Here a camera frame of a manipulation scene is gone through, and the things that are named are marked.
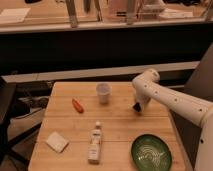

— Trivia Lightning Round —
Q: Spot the green ribbed bowl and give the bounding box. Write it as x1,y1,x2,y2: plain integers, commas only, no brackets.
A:
131,134,172,171

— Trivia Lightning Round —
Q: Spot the white paper cup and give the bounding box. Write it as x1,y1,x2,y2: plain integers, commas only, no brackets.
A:
96,83,111,104

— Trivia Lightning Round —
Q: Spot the orange carrot toy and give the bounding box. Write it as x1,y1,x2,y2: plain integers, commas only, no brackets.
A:
72,99,84,113

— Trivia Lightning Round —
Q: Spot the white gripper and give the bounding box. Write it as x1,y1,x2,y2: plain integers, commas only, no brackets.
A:
135,91,151,110

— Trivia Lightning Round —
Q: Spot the black eraser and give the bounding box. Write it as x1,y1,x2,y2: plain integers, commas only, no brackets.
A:
133,103,141,112

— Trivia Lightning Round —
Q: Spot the white sponge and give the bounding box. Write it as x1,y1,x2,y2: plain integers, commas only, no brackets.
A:
46,132,69,153

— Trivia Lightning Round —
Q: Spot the white glue bottle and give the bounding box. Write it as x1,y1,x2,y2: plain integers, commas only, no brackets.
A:
88,121,102,164

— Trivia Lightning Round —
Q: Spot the wooden table board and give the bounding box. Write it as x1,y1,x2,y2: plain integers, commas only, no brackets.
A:
28,82,186,171

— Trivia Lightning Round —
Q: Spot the white paper sheet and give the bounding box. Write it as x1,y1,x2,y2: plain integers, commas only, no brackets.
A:
0,8,30,24

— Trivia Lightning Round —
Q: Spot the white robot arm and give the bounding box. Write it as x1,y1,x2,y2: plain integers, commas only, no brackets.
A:
132,69,213,171

